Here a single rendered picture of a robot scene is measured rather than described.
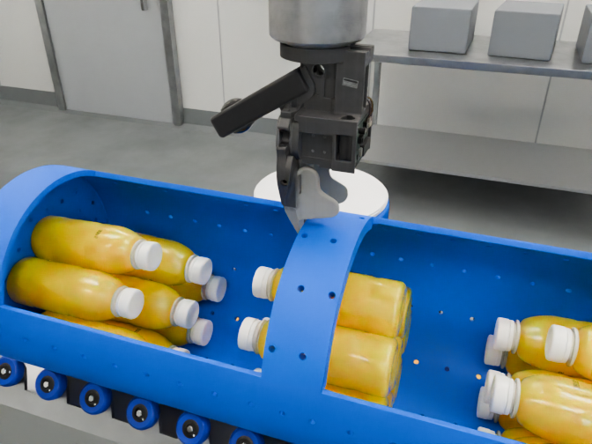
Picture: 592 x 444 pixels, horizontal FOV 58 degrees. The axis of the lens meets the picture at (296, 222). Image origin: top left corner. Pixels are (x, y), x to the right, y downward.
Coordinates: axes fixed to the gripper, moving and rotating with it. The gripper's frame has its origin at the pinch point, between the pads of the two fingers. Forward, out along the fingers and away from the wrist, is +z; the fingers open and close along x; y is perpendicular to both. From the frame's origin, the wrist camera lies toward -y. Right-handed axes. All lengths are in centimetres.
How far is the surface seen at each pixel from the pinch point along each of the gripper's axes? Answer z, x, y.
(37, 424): 34, -12, -35
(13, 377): 26.9, -11.1, -38.5
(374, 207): 19.5, 42.6, 1.4
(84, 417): 30.5, -11.2, -27.3
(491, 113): 86, 322, 25
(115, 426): 30.5, -11.2, -22.1
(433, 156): 94, 255, -3
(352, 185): 20, 51, -5
